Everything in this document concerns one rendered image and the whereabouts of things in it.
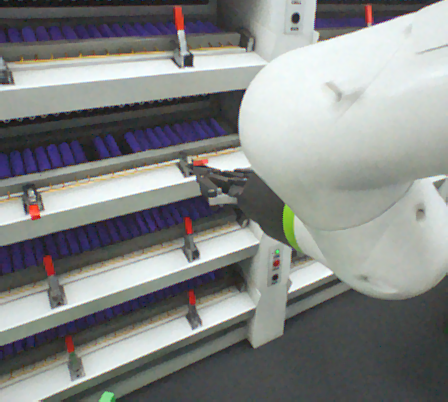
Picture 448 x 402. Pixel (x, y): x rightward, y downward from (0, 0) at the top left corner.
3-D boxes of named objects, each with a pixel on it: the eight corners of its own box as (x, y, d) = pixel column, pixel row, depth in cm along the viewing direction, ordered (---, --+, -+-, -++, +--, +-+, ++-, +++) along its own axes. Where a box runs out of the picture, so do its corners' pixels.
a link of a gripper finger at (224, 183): (255, 207, 51) (246, 210, 50) (214, 192, 60) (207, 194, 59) (252, 178, 50) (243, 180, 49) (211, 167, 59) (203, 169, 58)
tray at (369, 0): (476, 60, 101) (509, 6, 92) (304, 81, 74) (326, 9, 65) (417, 32, 114) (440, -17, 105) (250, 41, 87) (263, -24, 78)
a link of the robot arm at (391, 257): (431, 349, 29) (499, 243, 32) (367, 257, 24) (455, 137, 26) (310, 280, 41) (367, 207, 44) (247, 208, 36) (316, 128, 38)
